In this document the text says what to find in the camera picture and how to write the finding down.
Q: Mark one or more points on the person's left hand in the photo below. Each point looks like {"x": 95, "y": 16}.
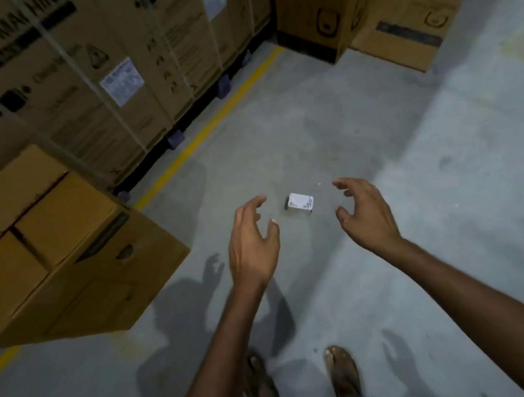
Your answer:
{"x": 250, "y": 255}

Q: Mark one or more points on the person's right hand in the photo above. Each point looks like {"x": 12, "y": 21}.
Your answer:
{"x": 371, "y": 225}

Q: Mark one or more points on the stack of large cardboard cartons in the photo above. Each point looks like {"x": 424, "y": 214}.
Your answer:
{"x": 86, "y": 108}

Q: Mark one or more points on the person's left forearm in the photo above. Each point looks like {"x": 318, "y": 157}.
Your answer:
{"x": 209, "y": 381}

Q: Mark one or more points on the white power bank box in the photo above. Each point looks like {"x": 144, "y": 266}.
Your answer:
{"x": 298, "y": 202}

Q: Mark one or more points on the person's right sandal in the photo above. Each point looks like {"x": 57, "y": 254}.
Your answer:
{"x": 342, "y": 373}

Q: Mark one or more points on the person's sandal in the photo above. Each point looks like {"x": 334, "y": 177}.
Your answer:
{"x": 342, "y": 373}
{"x": 262, "y": 383}

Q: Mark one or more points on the person's right forearm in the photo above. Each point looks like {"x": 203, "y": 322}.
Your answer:
{"x": 499, "y": 318}

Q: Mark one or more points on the flattened cardboard sheet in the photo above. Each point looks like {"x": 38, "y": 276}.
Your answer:
{"x": 399, "y": 0}

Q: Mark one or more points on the person's left sandal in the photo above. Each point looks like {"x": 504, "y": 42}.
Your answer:
{"x": 262, "y": 383}

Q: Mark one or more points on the brown cardboard box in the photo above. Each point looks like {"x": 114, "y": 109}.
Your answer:
{"x": 61, "y": 280}

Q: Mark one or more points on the cardboard box round logo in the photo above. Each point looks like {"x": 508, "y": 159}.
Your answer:
{"x": 304, "y": 7}

